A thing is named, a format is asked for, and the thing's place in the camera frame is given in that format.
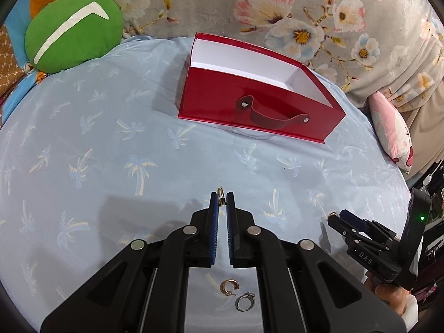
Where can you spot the green round cushion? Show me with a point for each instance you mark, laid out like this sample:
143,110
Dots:
79,34

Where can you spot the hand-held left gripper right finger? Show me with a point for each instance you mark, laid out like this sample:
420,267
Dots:
229,229

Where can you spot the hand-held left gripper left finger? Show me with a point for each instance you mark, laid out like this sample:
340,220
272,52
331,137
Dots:
214,229

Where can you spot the grey floral blanket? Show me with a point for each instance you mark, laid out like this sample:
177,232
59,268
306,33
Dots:
347,24

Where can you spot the person's right hand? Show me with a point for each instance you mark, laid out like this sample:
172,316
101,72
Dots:
386,293

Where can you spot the gold pendant earring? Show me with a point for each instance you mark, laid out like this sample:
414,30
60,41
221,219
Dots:
220,191

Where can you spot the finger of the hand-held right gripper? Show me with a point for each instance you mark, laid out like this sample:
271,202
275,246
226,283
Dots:
352,218
341,227

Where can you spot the gold hoop earring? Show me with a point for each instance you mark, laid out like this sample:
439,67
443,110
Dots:
223,287

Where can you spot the pink and white pillow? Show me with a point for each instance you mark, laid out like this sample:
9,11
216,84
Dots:
392,128

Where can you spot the white-sleeved right forearm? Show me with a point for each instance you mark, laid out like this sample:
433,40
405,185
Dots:
411,314

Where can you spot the cartoon monkey printed blanket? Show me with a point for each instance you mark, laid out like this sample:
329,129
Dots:
14,59

